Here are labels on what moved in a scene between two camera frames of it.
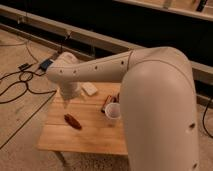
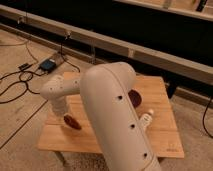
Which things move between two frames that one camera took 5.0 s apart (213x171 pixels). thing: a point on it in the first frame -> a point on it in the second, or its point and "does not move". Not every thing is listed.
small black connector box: (24, 66) does not move
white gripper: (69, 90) -> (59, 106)
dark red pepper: (72, 121) does not move
